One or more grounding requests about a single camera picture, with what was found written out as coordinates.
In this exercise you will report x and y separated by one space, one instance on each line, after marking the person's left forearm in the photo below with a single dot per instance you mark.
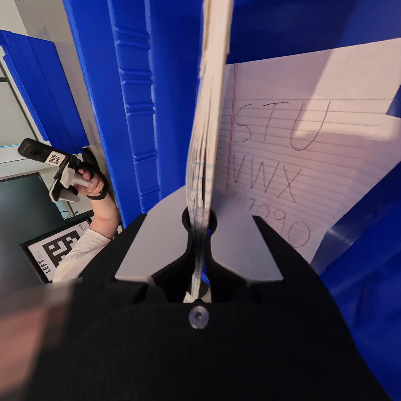
103 213

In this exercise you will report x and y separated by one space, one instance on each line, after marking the person's left hand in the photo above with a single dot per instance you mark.
95 184

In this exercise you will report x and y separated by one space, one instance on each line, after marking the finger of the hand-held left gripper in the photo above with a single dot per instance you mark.
67 197
68 175

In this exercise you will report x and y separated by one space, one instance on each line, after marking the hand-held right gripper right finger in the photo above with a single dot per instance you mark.
244 247

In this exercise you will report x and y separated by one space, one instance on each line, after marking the blue plastic bin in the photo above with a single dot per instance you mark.
175 94
40 87

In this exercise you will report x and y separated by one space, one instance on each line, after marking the handwritten lined paper sheet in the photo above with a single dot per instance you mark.
266 94

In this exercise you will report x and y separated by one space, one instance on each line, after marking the white lined notepad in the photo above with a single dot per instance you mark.
213 94

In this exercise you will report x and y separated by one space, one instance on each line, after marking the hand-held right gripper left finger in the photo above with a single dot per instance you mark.
150 244

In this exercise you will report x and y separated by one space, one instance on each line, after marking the black framed marker sign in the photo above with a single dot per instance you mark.
59 247

